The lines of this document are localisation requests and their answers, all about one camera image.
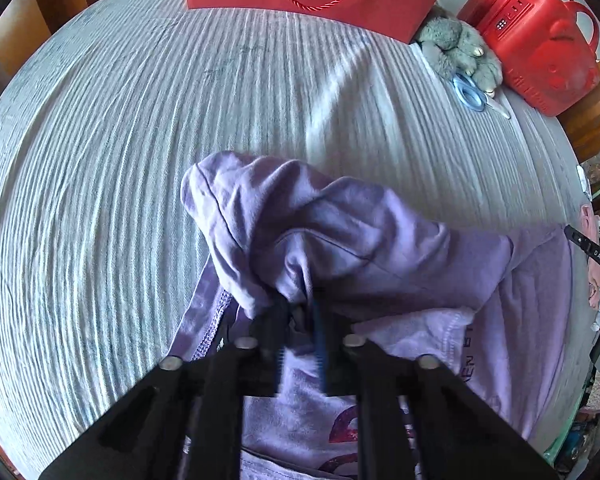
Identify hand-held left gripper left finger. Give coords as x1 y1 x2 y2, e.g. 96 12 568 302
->
39 294 292 480

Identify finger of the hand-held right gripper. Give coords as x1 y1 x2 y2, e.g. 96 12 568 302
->
563 224 600 286

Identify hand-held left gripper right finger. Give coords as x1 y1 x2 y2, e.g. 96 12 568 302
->
307 287 560 480

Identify purple shirt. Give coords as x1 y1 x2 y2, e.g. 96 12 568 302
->
168 150 576 480

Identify pink cloth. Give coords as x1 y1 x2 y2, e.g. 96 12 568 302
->
580 204 600 313

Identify grey striped bed sheet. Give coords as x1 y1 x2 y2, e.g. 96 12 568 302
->
0 0 596 471

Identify red suitcase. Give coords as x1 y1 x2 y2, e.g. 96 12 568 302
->
456 0 600 117

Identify grey plush toy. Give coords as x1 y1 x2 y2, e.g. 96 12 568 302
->
414 6 504 97

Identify blue-handled scissors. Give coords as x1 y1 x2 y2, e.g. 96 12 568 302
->
452 73 512 121

